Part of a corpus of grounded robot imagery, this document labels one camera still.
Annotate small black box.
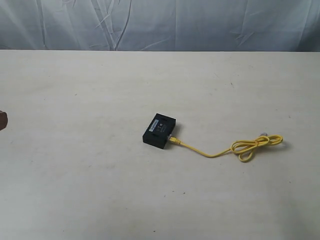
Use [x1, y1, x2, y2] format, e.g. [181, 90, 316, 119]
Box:
[142, 113, 176, 149]

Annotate yellow cable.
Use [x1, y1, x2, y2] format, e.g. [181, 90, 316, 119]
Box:
[168, 132, 285, 163]

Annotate white backdrop cloth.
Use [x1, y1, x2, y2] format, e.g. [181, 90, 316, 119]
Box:
[0, 0, 320, 52]

